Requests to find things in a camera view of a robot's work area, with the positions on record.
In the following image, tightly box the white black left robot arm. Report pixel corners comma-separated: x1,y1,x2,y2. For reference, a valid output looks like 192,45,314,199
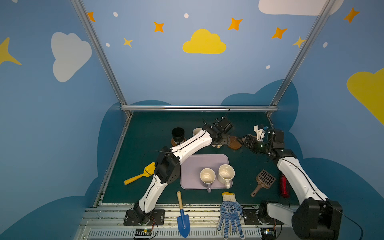
133,117,233,225

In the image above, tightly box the red brush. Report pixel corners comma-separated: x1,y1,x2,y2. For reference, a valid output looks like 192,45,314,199
280,174,290,199

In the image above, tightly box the aluminium rear frame rail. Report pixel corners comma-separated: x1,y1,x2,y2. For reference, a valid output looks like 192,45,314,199
121,105,278,112

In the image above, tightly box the blue dotted work glove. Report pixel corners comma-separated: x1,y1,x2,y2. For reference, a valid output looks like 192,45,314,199
217,192,246,240

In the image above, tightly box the white mug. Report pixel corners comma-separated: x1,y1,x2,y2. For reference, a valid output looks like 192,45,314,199
218,164,235,189

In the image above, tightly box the aluminium frame post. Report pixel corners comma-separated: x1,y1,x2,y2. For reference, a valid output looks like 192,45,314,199
71,0,127,107
266,0,337,117

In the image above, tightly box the lilac plastic tray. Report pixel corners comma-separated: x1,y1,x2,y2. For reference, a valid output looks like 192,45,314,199
181,154,229,190

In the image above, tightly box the yellow plastic scoop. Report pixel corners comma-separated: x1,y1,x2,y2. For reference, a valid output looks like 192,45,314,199
124,162,156,186

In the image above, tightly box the brown wooden coaster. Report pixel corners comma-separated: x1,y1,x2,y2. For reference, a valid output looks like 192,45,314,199
228,136,242,150
171,139,178,147

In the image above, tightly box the blue garden trowel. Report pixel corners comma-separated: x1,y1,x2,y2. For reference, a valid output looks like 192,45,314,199
177,191,190,238

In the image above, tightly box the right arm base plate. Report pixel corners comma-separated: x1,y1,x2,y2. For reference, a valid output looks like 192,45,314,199
243,206,284,225

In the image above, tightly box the brown slotted scoop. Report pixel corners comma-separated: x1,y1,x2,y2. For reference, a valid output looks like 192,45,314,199
251,170,276,198

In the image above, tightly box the light blue mug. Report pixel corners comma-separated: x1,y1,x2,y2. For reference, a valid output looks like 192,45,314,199
193,128,202,136

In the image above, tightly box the lilac mug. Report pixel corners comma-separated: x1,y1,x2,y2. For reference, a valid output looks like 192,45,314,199
200,168,216,193

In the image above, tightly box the left aluminium frame post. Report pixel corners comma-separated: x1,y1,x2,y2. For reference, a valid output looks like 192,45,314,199
71,0,127,107

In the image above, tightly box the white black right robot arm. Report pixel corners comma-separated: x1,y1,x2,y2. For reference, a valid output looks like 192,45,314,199
237,129,343,240

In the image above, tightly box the black mug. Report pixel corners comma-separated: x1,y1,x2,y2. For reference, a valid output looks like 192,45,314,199
172,127,185,145

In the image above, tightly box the right aluminium frame post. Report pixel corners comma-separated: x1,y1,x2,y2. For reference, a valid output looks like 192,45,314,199
266,0,337,117

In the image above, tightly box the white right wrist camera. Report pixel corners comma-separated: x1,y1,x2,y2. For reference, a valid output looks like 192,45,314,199
254,125,268,141

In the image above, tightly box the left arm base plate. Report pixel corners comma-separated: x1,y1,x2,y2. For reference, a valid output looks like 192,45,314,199
123,209,166,226

